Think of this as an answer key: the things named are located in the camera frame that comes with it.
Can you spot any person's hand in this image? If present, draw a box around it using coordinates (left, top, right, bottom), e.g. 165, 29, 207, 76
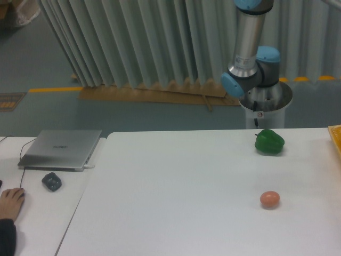
1, 188, 22, 222

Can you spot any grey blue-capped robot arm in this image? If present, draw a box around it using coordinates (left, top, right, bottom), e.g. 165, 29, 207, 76
221, 1, 340, 97

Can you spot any black-sleeved forearm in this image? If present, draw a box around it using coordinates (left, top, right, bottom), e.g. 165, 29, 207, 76
1, 219, 17, 256

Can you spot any yellow basket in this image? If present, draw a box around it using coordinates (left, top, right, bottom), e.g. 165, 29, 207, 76
328, 124, 341, 156

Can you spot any black small controller device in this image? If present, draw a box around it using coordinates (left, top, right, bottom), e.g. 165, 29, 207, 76
42, 172, 62, 192

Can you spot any silver laptop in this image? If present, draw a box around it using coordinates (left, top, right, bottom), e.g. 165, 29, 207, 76
18, 130, 102, 171

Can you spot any grey-green pleated curtain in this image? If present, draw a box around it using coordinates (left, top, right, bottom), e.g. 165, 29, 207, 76
38, 1, 340, 87

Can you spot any brown cardboard sheet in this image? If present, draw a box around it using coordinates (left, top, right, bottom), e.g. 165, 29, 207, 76
78, 77, 240, 111

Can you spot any brown egg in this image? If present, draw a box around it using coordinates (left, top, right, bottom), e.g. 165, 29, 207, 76
260, 191, 280, 208

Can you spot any green bell pepper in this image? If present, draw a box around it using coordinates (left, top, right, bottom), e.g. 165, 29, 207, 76
254, 129, 285, 155

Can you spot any black mouse cable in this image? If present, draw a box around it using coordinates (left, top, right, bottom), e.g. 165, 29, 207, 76
0, 135, 40, 189

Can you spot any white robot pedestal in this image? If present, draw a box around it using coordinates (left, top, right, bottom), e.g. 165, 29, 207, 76
239, 81, 293, 129

